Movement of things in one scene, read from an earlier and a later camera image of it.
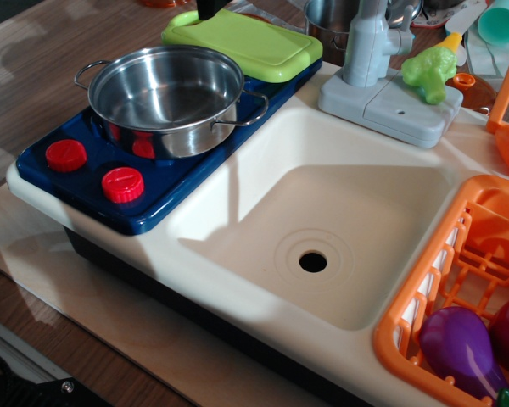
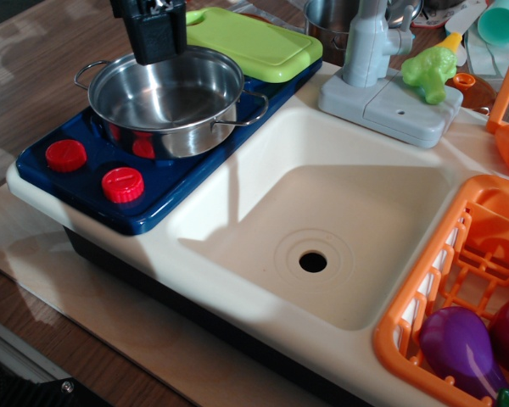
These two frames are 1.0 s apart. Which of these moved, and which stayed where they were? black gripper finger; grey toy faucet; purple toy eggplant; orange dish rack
Moved: black gripper finger
Stayed: purple toy eggplant; grey toy faucet; orange dish rack
